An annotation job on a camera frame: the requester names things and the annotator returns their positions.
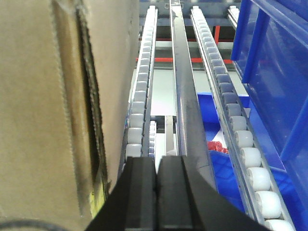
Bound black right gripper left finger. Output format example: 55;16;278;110
86;157;156;231

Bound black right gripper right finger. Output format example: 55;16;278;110
157;156;266;231

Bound brown cardboard box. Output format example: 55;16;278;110
0;0;139;231

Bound lower shelf roller track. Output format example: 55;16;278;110
149;121;156;159

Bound red shelf crossbar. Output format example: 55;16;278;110
135;25;233;64

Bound lower blue plastic bin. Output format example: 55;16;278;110
198;92;292;212

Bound left white roller track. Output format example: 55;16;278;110
118;5;158;176

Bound white roller track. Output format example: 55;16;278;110
191;6;295;231
118;5;158;176

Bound small red parts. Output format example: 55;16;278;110
207;141;229;154

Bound right white roller track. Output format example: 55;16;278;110
191;6;295;231

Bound large blue plastic bin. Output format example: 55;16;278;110
230;0;308;231

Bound far right roller track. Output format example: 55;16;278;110
227;5;240;30

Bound metal centre guide rail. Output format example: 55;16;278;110
169;0;217;190

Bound black cable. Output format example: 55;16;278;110
0;218;64;231

